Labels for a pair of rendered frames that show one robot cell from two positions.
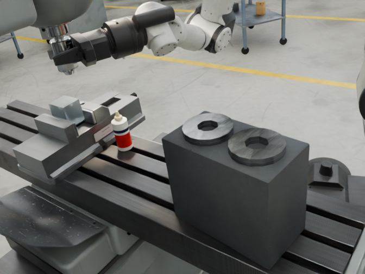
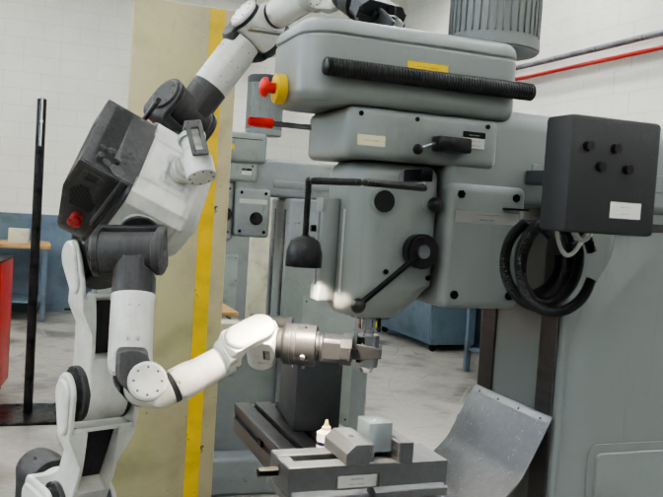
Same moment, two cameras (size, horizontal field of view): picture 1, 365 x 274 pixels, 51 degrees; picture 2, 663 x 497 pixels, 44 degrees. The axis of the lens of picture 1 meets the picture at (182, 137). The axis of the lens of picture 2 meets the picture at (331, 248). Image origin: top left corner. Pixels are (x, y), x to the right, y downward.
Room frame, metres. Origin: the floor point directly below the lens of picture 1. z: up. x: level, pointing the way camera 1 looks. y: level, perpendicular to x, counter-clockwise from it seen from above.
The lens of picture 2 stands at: (2.41, 0.97, 1.53)
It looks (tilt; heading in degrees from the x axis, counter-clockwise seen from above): 3 degrees down; 208
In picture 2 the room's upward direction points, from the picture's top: 4 degrees clockwise
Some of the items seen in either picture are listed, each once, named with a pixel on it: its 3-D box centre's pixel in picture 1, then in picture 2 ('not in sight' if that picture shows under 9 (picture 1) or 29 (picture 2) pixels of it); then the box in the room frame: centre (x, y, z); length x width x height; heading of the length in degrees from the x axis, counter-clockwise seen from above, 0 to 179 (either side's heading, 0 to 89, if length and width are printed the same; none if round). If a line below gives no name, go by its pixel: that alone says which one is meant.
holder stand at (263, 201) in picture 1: (234, 181); (309, 383); (0.53, -0.08, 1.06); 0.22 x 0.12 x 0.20; 42
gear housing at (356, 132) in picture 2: not in sight; (400, 141); (0.82, 0.26, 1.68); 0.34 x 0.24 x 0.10; 139
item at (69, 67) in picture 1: (64, 56); (367, 352); (0.85, 0.24, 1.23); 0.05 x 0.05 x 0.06
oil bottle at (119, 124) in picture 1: (121, 129); (325, 444); (0.86, 0.15, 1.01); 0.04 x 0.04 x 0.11
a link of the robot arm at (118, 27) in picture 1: (102, 44); (325, 347); (0.89, 0.15, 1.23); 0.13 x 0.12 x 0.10; 24
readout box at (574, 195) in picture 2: not in sight; (602, 177); (0.85, 0.69, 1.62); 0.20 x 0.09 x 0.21; 139
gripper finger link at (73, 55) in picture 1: (68, 57); not in sight; (0.82, 0.22, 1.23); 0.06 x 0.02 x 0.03; 114
